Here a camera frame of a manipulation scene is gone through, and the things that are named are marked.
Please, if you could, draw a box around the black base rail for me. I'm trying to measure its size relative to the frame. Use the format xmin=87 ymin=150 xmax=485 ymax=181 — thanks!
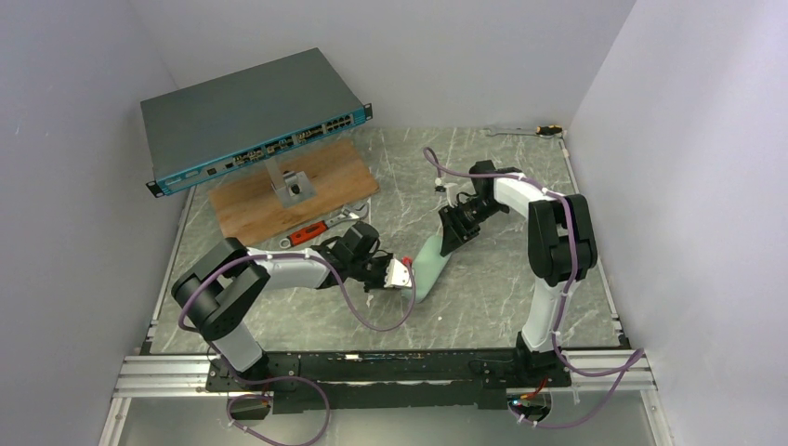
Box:
xmin=205 ymin=348 xmax=571 ymax=414

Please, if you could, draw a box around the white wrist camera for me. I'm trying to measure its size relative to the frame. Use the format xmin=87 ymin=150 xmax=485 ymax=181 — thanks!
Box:
xmin=384 ymin=258 xmax=412 ymax=289
xmin=434 ymin=177 xmax=460 ymax=207

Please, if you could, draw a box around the grey blue network switch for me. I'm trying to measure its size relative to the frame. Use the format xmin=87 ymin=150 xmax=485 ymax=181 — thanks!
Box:
xmin=140 ymin=47 xmax=374 ymax=198

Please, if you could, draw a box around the red handled adjustable wrench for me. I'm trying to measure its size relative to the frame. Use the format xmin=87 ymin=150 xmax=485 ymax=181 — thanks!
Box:
xmin=279 ymin=203 xmax=369 ymax=249

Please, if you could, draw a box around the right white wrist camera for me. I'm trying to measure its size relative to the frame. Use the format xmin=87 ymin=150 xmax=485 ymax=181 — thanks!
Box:
xmin=434 ymin=177 xmax=460 ymax=207

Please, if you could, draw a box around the mint green umbrella sleeve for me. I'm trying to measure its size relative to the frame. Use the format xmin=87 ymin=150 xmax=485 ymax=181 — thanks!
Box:
xmin=412 ymin=235 xmax=452 ymax=303

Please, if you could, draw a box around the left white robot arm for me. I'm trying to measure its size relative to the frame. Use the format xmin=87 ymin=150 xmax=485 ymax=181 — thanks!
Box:
xmin=170 ymin=222 xmax=409 ymax=374

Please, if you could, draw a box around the grey metal bracket stand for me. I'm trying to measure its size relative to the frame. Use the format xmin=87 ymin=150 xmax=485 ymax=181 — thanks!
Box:
xmin=264 ymin=158 xmax=317 ymax=208

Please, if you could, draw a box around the wooden board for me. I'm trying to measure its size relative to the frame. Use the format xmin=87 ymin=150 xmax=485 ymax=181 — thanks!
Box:
xmin=208 ymin=138 xmax=380 ymax=245

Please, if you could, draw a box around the black yellow screwdriver handle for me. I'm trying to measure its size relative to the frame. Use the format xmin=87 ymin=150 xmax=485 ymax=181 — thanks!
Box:
xmin=535 ymin=125 xmax=563 ymax=137

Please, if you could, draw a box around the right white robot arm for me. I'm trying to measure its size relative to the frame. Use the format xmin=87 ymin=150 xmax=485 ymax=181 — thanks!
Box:
xmin=439 ymin=161 xmax=598 ymax=370

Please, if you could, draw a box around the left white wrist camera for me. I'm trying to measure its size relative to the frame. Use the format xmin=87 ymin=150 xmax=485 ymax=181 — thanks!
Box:
xmin=384 ymin=258 xmax=412 ymax=289

